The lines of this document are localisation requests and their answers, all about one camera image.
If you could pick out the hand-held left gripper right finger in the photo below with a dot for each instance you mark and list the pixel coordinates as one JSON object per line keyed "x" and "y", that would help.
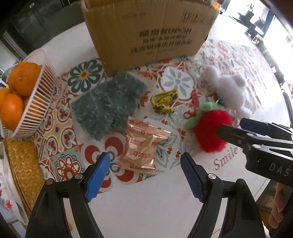
{"x": 193, "y": 178}

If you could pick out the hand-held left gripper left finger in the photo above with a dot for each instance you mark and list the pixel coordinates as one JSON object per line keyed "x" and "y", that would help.
{"x": 98, "y": 176}

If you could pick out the orange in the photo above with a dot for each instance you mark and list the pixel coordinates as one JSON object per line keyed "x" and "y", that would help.
{"x": 11, "y": 111}
{"x": 4, "y": 92}
{"x": 27, "y": 77}
{"x": 11, "y": 74}

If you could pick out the white plush toy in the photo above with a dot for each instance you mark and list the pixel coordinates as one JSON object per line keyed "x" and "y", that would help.
{"x": 229, "y": 89}

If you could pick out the white slatted fruit basket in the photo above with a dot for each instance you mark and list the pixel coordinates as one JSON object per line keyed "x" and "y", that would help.
{"x": 39, "y": 109}

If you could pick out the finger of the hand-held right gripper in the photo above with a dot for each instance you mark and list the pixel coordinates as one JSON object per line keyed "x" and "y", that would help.
{"x": 254, "y": 124}
{"x": 235, "y": 136}

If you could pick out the green fuzzy knit glove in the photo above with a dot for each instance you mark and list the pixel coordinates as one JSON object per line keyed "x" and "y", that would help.
{"x": 107, "y": 103}

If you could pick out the golden biscuit packet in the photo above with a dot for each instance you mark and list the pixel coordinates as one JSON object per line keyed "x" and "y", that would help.
{"x": 137, "y": 160}
{"x": 158, "y": 138}

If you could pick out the woven straw mat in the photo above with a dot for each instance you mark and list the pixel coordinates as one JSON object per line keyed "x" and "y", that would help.
{"x": 25, "y": 164}

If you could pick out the small yellow toy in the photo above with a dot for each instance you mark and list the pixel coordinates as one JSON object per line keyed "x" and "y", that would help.
{"x": 164, "y": 101}

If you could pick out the dark glass sliding door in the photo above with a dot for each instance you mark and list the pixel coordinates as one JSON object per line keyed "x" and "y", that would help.
{"x": 34, "y": 20}

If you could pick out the person's right hand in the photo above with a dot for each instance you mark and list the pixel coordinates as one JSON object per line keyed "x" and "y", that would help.
{"x": 278, "y": 206}

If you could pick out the brown cardboard box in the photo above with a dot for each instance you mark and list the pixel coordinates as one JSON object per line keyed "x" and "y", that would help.
{"x": 148, "y": 29}

